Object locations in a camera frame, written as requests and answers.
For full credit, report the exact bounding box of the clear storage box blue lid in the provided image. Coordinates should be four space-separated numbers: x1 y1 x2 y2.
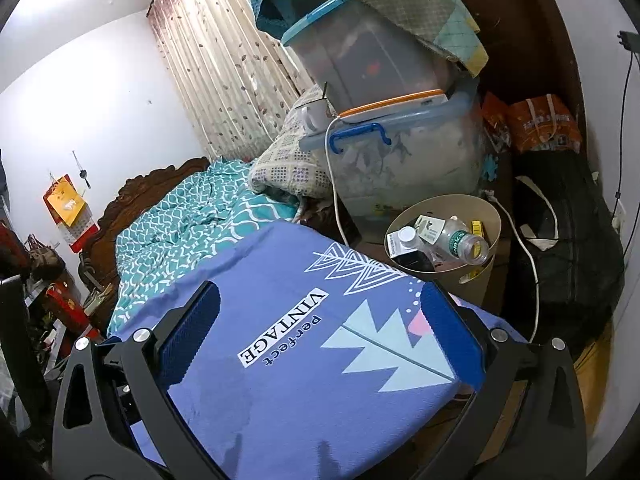
281 0 452 111

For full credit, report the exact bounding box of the white enamel mug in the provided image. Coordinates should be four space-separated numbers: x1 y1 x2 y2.
298 99 331 134

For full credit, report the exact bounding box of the purple printed blanket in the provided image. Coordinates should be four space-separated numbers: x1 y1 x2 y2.
107 222 527 480

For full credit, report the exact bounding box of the thin white charging cable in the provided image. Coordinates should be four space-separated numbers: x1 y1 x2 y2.
325 112 362 247

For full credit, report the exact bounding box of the white drink carton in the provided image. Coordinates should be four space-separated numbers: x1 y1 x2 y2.
387 226 426 261

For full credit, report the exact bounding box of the dark wooden wardrobe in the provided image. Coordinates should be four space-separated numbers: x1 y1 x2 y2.
430 0 601 171

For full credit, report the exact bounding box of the black bag with white straps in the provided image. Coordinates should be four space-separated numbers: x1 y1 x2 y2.
510 152 626 356

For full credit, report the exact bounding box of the large orange snack bag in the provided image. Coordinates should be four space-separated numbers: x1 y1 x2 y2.
509 95 584 155

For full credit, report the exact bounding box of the leaf-patterned beige curtain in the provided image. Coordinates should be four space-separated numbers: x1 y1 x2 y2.
147 0 322 161

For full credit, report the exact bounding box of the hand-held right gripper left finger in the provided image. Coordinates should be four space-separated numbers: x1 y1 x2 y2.
52 280 223 480

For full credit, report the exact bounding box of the teal patterned quilt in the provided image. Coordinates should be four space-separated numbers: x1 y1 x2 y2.
107 159 302 337

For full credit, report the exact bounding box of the green and white carton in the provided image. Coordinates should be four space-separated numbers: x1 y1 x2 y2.
414 214 442 241

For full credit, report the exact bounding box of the dark teal cloth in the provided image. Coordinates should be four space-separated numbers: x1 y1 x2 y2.
255 0 321 41

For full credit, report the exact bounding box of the brown handbag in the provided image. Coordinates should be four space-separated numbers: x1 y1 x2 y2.
22 234 66 281

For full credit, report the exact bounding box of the carved wooden headboard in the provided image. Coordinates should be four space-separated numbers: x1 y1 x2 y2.
80 156 211 331

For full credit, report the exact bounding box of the red gift box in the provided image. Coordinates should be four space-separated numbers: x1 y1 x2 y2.
45 280 81 331

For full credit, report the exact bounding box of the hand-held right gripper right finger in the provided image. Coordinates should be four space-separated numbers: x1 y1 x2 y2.
420 282 593 480

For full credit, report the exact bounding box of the beige round waste bin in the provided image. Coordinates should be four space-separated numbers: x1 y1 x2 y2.
384 194 502 311

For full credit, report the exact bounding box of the grey dotted pillow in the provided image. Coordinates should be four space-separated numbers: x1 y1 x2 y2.
249 85 337 206

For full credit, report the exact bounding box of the small orange snack bag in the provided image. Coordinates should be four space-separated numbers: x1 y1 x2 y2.
482 92 514 153

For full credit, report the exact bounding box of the flat black packet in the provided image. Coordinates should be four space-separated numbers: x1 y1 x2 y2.
400 252 436 274

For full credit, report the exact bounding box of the white power cable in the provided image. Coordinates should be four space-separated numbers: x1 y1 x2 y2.
482 190 542 344

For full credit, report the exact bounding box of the clear storage box blue handle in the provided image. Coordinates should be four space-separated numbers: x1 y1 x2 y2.
299 80 493 217

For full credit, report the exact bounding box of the hanging wall ornament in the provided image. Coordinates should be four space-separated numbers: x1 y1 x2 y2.
70 150 94 189

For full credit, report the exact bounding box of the clear plastic water bottle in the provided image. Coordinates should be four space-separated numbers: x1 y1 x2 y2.
431 217 491 266

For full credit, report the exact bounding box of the red and yellow wall calendar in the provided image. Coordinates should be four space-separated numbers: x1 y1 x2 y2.
44 174 101 254

